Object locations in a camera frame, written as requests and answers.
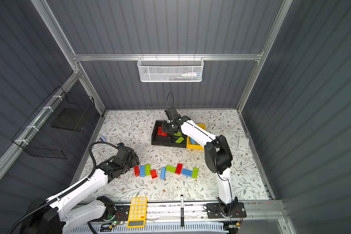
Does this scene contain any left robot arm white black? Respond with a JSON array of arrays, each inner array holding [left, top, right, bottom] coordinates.
[[8, 142, 140, 234]]

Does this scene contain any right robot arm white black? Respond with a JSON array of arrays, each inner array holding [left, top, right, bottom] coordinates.
[[162, 107, 238, 216]]

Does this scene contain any black bin middle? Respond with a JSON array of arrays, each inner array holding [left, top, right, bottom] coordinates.
[[168, 132, 187, 148]]

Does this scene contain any black bin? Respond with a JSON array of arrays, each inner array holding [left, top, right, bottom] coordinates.
[[168, 132, 187, 148], [151, 121, 169, 146]]

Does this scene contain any black bin left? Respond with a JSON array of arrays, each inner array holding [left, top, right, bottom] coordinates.
[[151, 121, 169, 146]]

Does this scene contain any yellow bin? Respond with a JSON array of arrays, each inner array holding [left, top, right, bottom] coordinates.
[[186, 135, 204, 150]]

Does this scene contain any thin blue lego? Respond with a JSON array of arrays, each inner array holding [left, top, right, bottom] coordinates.
[[160, 167, 166, 180]]

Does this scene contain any floral table mat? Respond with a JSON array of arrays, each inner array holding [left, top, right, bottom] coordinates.
[[85, 109, 268, 202]]

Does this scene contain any white tube in basket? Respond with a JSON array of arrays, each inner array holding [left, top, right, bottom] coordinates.
[[181, 72, 202, 79]]

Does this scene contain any yellow calculator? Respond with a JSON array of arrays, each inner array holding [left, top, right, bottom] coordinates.
[[127, 197, 148, 229]]

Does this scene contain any black marker pen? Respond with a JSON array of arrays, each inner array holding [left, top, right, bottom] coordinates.
[[180, 195, 184, 228]]

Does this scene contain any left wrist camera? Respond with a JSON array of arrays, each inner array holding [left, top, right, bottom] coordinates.
[[117, 142, 133, 151]]

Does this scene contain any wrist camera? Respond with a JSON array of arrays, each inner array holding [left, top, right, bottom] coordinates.
[[117, 142, 133, 151], [165, 106, 179, 120]]

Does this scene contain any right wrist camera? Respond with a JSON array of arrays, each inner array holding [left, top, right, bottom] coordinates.
[[165, 106, 179, 120]]

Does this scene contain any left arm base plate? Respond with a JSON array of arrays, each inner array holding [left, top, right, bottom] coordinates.
[[91, 204, 130, 222]]

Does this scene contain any white wire basket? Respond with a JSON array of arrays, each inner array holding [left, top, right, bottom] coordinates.
[[137, 58, 204, 82]]

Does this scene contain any black wire basket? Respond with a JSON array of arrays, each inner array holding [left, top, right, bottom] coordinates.
[[12, 88, 95, 160]]

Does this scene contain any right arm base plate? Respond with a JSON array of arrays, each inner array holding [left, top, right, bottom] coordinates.
[[203, 202, 247, 219]]

